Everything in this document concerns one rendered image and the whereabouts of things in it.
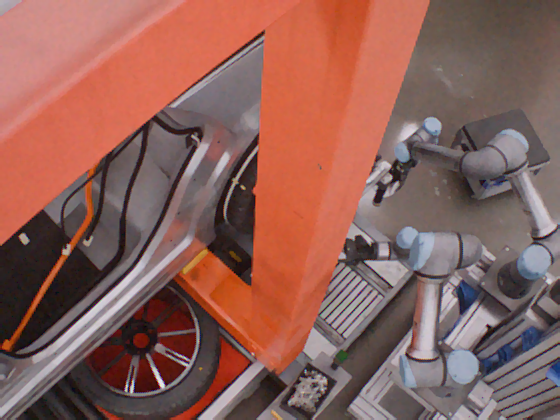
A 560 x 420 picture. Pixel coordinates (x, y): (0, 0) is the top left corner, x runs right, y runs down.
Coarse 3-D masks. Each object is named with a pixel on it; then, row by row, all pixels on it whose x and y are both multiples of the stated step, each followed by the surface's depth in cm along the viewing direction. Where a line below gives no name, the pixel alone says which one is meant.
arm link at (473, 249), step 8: (440, 232) 237; (464, 240) 197; (472, 240) 198; (464, 248) 196; (472, 248) 197; (480, 248) 200; (464, 256) 196; (472, 256) 197; (480, 256) 201; (464, 264) 198; (472, 264) 200
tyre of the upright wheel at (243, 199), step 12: (252, 144) 229; (252, 156) 228; (240, 168) 231; (252, 168) 229; (228, 180) 235; (240, 180) 232; (252, 180) 229; (228, 192) 237; (240, 192) 233; (228, 204) 240; (240, 204) 236; (252, 204) 240; (228, 216) 248; (240, 216) 240; (240, 228) 250; (252, 228) 260
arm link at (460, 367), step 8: (440, 352) 214; (448, 352) 213; (456, 352) 208; (464, 352) 209; (448, 360) 207; (456, 360) 207; (464, 360) 208; (472, 360) 208; (448, 368) 206; (456, 368) 206; (464, 368) 206; (472, 368) 207; (448, 376) 207; (456, 376) 205; (464, 376) 205; (472, 376) 206; (448, 384) 209; (456, 384) 209; (464, 384) 212
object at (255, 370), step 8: (256, 360) 269; (248, 368) 268; (256, 368) 268; (264, 368) 272; (240, 376) 266; (248, 376) 266; (256, 376) 270; (232, 384) 264; (240, 384) 264; (248, 384) 268; (224, 392) 262; (232, 392) 263; (240, 392) 267; (216, 400) 261; (224, 400) 261; (232, 400) 264; (208, 408) 259; (216, 408) 259; (224, 408) 263; (200, 416) 257; (208, 416) 257; (216, 416) 261
